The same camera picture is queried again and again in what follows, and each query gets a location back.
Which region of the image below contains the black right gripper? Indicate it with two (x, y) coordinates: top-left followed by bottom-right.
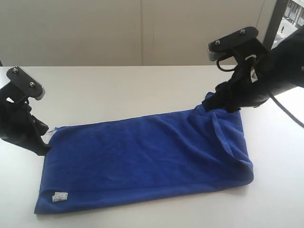
(202, 38), (270, 113)

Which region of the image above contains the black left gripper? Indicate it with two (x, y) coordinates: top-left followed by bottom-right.
(0, 84), (51, 156)

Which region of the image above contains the blue microfiber towel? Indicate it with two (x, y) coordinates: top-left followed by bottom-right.
(34, 105), (254, 214)

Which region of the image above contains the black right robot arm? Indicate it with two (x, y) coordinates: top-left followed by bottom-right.
(202, 27), (304, 113)

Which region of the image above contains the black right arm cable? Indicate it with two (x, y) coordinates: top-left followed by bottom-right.
(216, 54), (304, 128)

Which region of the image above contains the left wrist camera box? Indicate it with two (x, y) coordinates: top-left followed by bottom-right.
(6, 66), (45, 100)

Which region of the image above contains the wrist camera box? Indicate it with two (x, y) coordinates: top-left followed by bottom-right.
(207, 26), (259, 62)
(6, 66), (45, 100)

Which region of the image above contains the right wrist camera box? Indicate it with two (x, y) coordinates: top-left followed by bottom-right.
(207, 26), (259, 62)

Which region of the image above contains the black window frame post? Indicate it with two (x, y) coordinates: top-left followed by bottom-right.
(263, 0), (288, 50)

